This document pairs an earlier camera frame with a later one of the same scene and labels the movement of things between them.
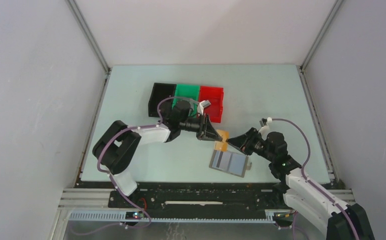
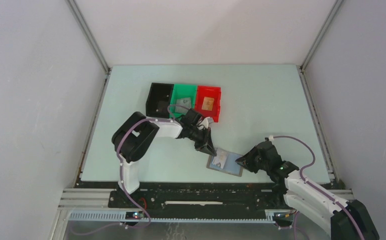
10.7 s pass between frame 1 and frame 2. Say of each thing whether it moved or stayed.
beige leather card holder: stayed
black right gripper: moved
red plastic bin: stayed
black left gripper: moved
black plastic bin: stayed
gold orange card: moved
